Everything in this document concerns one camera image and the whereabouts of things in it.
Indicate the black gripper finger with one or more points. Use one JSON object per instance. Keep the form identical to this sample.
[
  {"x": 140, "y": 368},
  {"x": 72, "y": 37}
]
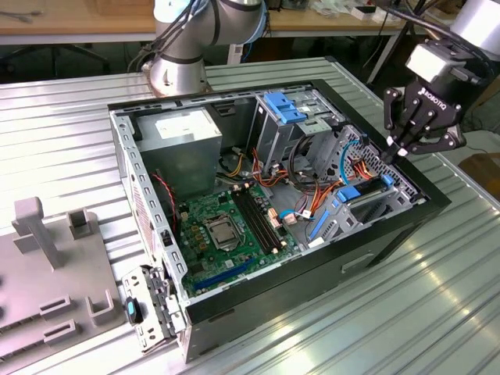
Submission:
[
  {"x": 437, "y": 145},
  {"x": 392, "y": 109}
]

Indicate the hard disk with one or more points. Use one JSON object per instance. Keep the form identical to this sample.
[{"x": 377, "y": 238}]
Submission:
[{"x": 347, "y": 194}]

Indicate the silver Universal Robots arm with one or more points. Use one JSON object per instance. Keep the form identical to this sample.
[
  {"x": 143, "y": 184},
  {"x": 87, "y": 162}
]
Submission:
[{"x": 176, "y": 74}]

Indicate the grey metal disk bay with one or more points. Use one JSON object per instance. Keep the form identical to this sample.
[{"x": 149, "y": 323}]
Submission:
[{"x": 339, "y": 220}]

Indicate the brown cardboard box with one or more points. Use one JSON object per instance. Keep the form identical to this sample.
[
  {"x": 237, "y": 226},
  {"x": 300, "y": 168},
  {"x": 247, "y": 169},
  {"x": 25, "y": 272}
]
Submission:
[{"x": 484, "y": 172}]

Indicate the black slanted pole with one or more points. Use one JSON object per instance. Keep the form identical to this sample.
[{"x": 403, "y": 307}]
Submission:
[{"x": 384, "y": 54}]

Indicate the white box on desk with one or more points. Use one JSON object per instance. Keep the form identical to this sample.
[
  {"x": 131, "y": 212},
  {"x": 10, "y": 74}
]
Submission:
[{"x": 384, "y": 15}]

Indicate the blue plastic drive latch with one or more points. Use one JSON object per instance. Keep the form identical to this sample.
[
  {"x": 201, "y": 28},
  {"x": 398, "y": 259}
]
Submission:
[{"x": 289, "y": 115}]

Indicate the wooden desk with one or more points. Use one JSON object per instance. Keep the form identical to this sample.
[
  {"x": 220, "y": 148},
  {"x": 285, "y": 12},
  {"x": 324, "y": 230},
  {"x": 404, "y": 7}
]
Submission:
[
  {"x": 78, "y": 23},
  {"x": 312, "y": 23}
]

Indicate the silver optical drive cage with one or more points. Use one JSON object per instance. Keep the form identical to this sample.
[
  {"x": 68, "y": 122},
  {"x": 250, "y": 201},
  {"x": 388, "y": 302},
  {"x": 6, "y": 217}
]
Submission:
[{"x": 273, "y": 136}]

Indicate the black RAM slot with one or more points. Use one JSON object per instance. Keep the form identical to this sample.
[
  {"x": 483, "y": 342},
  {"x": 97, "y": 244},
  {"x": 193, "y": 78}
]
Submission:
[
  {"x": 257, "y": 221},
  {"x": 262, "y": 219},
  {"x": 252, "y": 223},
  {"x": 267, "y": 216}
]

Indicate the CPU socket with silver CPU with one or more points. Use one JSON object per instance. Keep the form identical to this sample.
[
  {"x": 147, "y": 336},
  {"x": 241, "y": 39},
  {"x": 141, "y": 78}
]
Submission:
[{"x": 222, "y": 234}]

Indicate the grey power supply unit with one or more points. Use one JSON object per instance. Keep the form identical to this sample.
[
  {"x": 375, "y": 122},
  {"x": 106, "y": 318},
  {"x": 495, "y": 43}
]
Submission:
[{"x": 176, "y": 156}]

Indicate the black open PC case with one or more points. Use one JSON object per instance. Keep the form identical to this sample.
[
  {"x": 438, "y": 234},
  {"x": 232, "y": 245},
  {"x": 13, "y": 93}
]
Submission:
[{"x": 273, "y": 297}]

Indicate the blue expansion slot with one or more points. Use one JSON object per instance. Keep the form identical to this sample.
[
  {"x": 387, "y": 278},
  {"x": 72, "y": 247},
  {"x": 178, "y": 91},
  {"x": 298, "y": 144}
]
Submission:
[{"x": 226, "y": 275}]

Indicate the green motherboard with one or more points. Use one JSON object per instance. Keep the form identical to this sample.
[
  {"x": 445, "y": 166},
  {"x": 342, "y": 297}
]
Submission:
[{"x": 211, "y": 259}]

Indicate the black case fan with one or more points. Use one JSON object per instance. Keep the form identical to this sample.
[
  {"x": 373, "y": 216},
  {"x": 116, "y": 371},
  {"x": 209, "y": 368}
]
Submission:
[{"x": 166, "y": 203}]

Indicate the silver expansion card retainer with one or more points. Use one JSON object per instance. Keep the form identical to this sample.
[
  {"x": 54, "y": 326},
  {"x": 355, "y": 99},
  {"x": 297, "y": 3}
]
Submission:
[{"x": 140, "y": 332}]

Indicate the grey parts rack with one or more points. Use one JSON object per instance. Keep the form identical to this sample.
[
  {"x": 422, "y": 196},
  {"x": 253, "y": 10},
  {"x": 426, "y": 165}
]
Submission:
[{"x": 39, "y": 273}]

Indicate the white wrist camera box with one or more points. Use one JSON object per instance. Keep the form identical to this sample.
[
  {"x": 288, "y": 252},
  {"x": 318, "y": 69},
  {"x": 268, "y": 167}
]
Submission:
[{"x": 426, "y": 64}]

